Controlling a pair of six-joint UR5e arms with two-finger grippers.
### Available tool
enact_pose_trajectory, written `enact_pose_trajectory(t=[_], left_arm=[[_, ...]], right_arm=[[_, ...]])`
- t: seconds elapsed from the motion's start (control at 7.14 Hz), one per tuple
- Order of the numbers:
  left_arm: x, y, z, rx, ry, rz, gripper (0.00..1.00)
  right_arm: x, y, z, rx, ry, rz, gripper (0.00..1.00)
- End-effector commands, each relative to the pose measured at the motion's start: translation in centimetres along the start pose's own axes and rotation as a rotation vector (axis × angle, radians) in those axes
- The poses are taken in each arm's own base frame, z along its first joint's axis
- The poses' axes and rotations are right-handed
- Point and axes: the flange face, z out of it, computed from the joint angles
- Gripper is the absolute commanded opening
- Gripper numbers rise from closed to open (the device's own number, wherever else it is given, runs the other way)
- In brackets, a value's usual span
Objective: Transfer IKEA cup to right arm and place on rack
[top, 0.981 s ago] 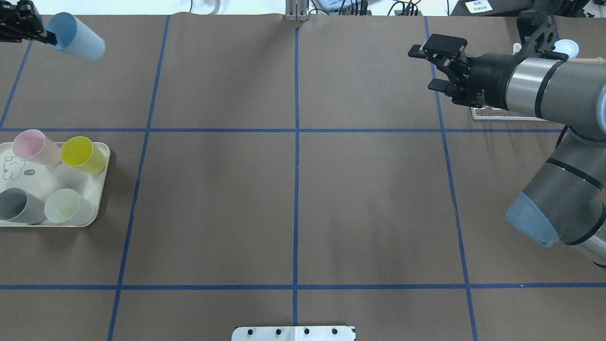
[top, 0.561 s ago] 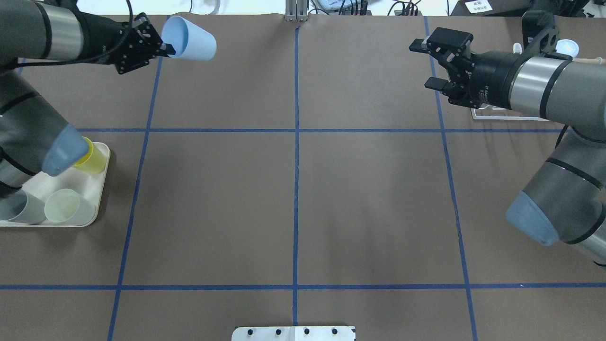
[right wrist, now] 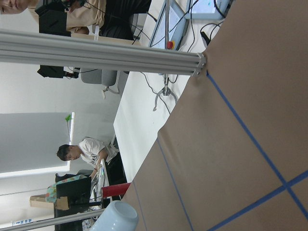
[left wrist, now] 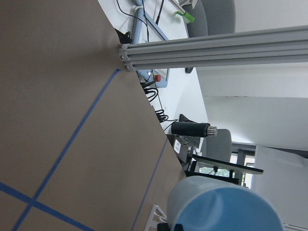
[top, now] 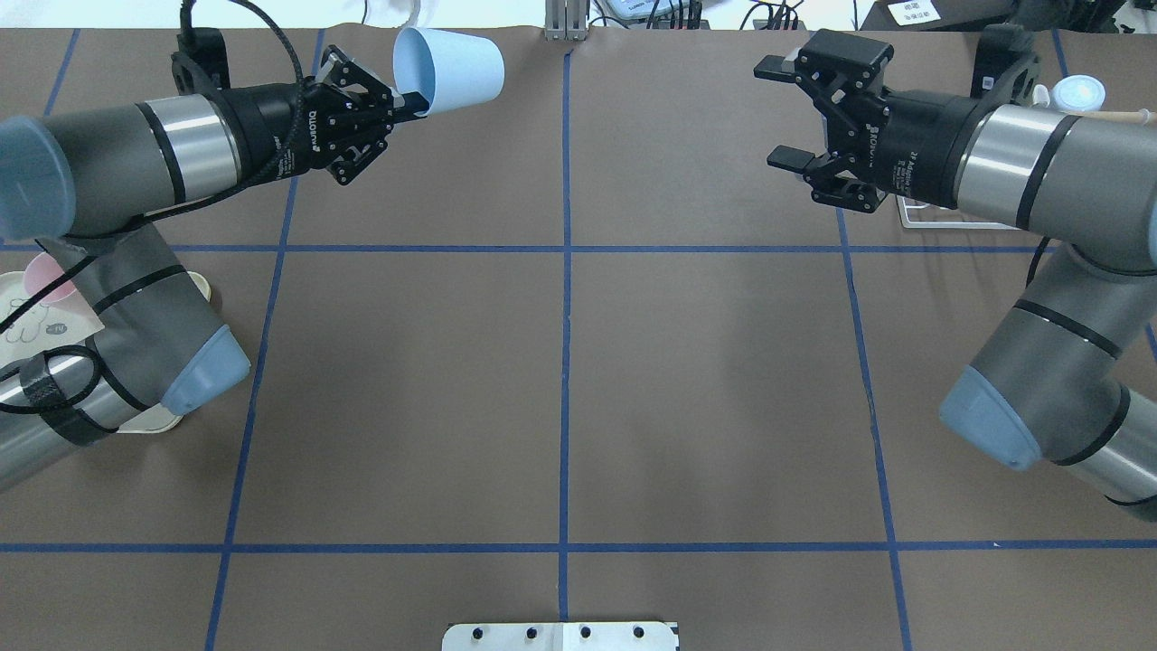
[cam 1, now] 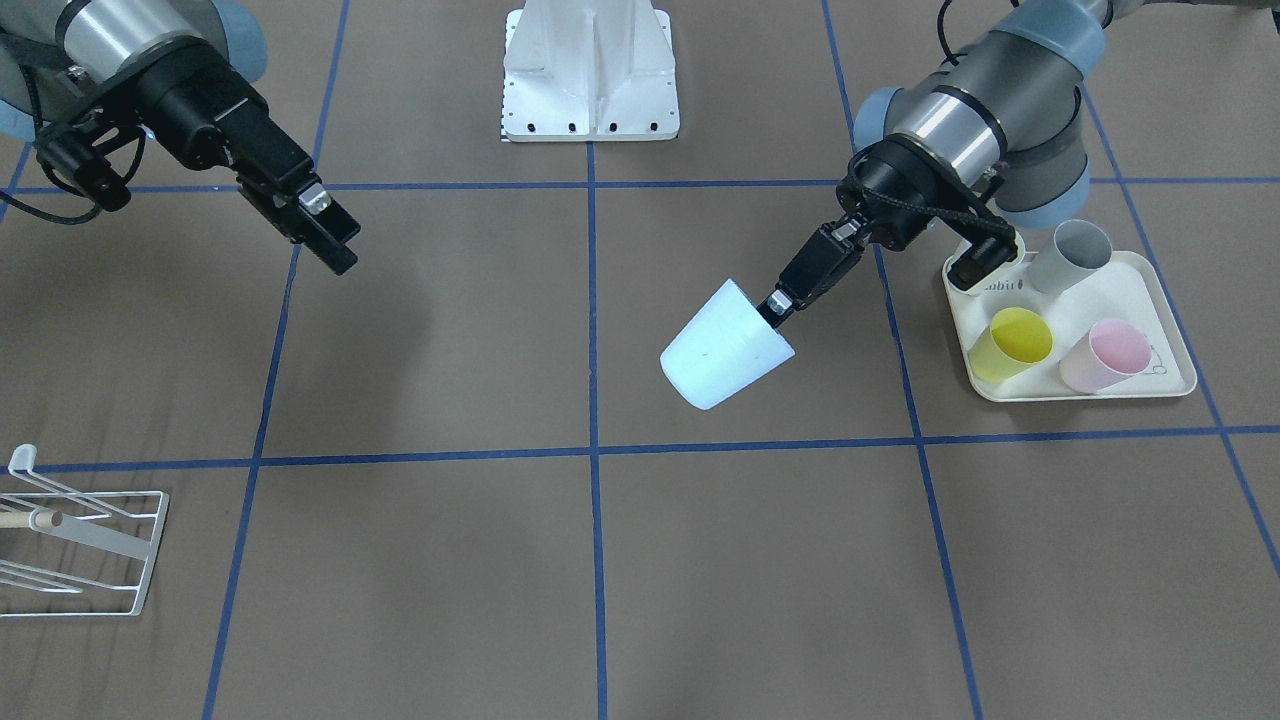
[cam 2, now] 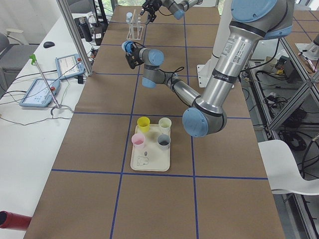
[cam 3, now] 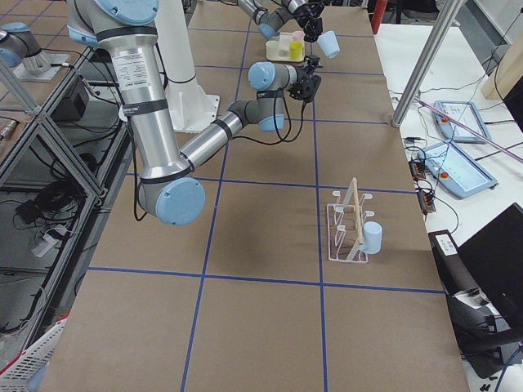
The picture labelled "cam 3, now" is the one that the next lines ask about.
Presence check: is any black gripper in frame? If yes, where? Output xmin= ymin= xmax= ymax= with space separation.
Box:
xmin=288 ymin=65 xmax=320 ymax=102
xmin=294 ymin=2 xmax=324 ymax=42

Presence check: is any light blue plastic cup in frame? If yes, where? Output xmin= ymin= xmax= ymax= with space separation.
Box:
xmin=317 ymin=30 xmax=340 ymax=58

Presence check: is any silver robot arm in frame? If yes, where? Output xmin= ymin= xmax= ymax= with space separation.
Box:
xmin=67 ymin=1 xmax=321 ymax=226
xmin=233 ymin=0 xmax=324 ymax=42

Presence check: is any pink plastic cup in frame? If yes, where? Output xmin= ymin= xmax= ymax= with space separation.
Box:
xmin=292 ymin=30 xmax=305 ymax=42

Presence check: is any yellow plastic cup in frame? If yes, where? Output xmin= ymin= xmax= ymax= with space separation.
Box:
xmin=288 ymin=41 xmax=303 ymax=61

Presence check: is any cream white plastic cup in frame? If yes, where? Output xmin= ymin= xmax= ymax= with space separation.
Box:
xmin=278 ymin=33 xmax=293 ymax=56

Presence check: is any light blue cup on rack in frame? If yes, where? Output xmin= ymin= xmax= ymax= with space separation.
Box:
xmin=360 ymin=221 xmax=383 ymax=255

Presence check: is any cream plastic tray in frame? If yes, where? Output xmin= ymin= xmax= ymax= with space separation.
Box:
xmin=266 ymin=33 xmax=305 ymax=63

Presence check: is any red cylinder tube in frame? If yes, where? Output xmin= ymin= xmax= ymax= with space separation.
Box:
xmin=371 ymin=0 xmax=388 ymax=35

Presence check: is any near teach pendant tablet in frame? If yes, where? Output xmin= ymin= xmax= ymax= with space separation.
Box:
xmin=418 ymin=140 xmax=498 ymax=199

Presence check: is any teach pendant tablet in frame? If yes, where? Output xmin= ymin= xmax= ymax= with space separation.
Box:
xmin=433 ymin=100 xmax=492 ymax=144
xmin=418 ymin=140 xmax=498 ymax=199

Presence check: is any far teach pendant tablet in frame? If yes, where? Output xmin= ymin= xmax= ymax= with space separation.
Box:
xmin=433 ymin=100 xmax=492 ymax=144

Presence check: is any white perforated basket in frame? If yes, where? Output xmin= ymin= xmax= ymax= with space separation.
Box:
xmin=1 ymin=314 xmax=69 ymax=391

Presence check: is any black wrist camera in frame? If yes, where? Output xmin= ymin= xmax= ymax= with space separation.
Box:
xmin=304 ymin=55 xmax=322 ymax=73

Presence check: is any white wire cup rack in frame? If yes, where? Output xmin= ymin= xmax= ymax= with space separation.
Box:
xmin=325 ymin=177 xmax=374 ymax=264

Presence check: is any aluminium frame post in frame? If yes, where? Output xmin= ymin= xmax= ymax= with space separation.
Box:
xmin=391 ymin=0 xmax=464 ymax=128

